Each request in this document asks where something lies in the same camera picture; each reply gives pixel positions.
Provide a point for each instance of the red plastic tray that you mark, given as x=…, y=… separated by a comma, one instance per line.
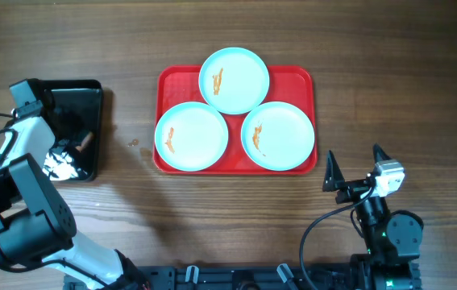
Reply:
x=288, y=83

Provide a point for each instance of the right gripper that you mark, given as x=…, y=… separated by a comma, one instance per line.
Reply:
x=357, y=188

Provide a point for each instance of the orange green sponge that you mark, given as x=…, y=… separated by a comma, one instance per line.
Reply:
x=86, y=141

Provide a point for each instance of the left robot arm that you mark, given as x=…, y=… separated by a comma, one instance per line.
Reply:
x=53, y=134

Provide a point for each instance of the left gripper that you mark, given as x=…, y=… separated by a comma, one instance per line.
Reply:
x=29, y=109

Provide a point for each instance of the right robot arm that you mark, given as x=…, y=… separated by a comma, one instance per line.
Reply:
x=392, y=238

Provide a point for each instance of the light blue plate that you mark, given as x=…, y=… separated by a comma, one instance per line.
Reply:
x=234, y=80
x=277, y=136
x=191, y=136

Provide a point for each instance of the black water basin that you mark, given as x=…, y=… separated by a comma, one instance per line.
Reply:
x=78, y=111

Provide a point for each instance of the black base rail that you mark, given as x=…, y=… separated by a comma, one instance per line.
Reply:
x=330, y=276

